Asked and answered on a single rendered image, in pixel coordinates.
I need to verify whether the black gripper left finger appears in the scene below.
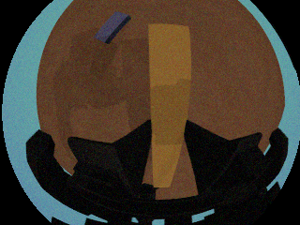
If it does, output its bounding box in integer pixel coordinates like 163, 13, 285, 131
67, 120, 153, 199

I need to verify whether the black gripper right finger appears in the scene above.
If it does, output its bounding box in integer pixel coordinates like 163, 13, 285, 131
184, 120, 263, 195

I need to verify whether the dark blue flat bar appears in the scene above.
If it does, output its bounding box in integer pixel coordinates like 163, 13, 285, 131
94, 11, 131, 45

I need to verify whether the yellow bar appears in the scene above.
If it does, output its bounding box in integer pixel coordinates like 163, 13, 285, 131
149, 23, 191, 188

